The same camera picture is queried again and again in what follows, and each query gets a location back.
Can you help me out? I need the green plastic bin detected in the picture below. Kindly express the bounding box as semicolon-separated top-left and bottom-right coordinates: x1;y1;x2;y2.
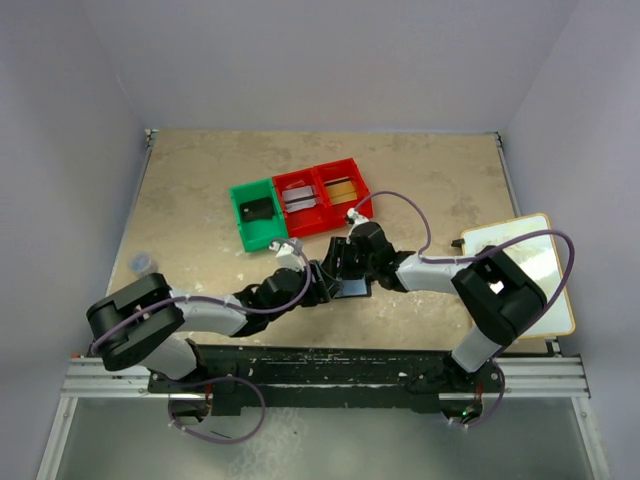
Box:
230;178;289;252

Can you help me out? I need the white board wooden frame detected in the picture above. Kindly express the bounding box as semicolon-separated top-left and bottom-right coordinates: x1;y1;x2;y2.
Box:
459;212;576;342

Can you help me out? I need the black leather card holder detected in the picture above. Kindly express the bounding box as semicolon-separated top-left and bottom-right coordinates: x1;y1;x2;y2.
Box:
333;277;372;299

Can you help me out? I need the middle red plastic bin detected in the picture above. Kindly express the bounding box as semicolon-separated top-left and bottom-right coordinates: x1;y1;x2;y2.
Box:
272;168;328;237

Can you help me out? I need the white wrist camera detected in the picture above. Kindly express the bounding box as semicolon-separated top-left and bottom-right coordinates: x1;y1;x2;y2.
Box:
345;208;370;228
269;238;305;271

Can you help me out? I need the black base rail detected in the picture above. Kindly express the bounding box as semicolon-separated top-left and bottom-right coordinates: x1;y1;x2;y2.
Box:
149;345;504;416

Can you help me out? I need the aluminium frame profile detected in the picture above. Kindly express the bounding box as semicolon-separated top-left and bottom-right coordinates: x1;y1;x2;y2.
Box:
60;357;591;399

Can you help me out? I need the red plastic bin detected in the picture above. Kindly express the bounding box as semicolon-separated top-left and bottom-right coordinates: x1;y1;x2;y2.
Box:
272;168;328;237
312;158;370;230

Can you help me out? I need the black card holder in bin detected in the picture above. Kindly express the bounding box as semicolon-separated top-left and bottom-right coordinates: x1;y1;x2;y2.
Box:
239;197;275;223

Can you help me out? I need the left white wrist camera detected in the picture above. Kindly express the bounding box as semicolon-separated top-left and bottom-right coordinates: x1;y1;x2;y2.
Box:
269;238;305;271

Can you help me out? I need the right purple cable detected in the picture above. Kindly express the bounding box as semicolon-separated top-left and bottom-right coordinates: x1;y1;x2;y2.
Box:
347;190;577;430

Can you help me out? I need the right red plastic bin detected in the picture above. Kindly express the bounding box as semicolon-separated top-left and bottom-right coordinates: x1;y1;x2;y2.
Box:
312;158;370;230

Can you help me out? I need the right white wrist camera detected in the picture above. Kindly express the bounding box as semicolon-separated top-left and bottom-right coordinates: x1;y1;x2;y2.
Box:
345;208;370;228

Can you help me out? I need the silver cards stack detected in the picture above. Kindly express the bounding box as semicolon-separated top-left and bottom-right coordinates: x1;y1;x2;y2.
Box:
282;185;318;214

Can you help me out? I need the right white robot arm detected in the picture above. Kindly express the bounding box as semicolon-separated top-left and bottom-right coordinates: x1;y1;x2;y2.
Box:
323;221;547;391

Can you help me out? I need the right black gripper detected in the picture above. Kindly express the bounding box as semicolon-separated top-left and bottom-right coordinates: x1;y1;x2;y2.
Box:
321;236;377;280

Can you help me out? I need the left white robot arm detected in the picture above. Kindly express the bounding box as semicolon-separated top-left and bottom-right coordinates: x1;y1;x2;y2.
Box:
87;260;342;392

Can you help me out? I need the gold cards stack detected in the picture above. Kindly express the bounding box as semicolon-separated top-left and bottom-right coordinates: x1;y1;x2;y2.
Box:
324;177;363;205

